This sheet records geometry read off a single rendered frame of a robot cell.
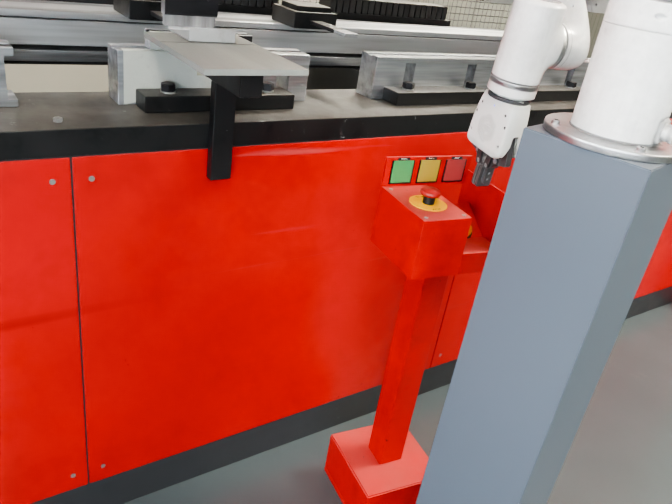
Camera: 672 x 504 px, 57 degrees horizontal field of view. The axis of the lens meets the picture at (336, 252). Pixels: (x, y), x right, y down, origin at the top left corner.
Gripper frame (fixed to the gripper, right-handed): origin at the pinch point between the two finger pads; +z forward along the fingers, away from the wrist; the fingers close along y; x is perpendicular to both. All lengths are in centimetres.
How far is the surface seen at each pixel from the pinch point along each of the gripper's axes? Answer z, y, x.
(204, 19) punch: -15, -36, -45
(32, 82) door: 80, -268, -70
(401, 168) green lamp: 3.1, -9.5, -11.7
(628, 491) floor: 82, 27, 60
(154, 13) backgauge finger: -12, -50, -51
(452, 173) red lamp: 4.5, -9.4, 0.7
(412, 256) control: 13.1, 5.6, -15.1
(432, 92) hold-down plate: -3.4, -34.4, 9.0
